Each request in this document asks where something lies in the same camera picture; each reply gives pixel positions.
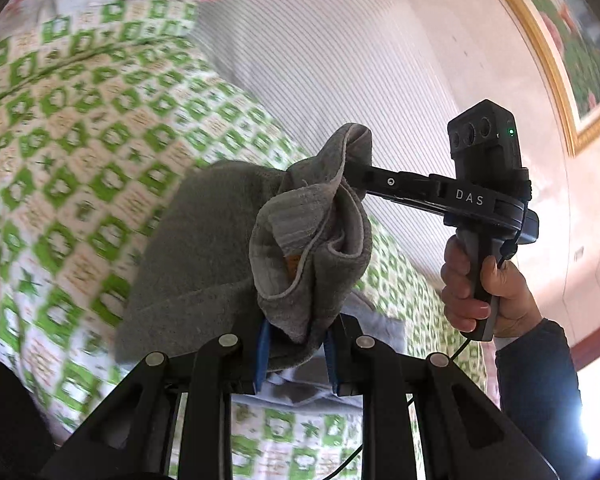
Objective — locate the gold framed floral painting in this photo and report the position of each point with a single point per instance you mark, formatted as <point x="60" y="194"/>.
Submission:
<point x="564" y="36"/>

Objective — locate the right hand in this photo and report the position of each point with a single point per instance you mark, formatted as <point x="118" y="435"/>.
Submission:
<point x="517" y="312"/>

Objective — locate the green white patterned bedsheet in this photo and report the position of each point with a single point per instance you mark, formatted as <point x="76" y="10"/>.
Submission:
<point x="101" y="113"/>

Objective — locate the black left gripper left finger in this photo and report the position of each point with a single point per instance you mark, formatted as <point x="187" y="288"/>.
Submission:
<point x="165" y="400"/>

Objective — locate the striped white headboard cushion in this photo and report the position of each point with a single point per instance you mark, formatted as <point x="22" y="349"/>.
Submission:
<point x="317" y="64"/>

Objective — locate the grey sweat pants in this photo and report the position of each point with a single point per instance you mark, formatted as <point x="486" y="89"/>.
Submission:
<point x="238" y="239"/>

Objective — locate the right forearm dark sleeve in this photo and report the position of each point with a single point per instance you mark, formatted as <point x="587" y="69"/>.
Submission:
<point x="540" y="394"/>

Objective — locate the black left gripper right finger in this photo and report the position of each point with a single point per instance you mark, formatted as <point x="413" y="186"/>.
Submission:
<point x="424" y="413"/>

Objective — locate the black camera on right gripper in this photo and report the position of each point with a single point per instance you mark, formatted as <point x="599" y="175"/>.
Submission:
<point x="485" y="147"/>

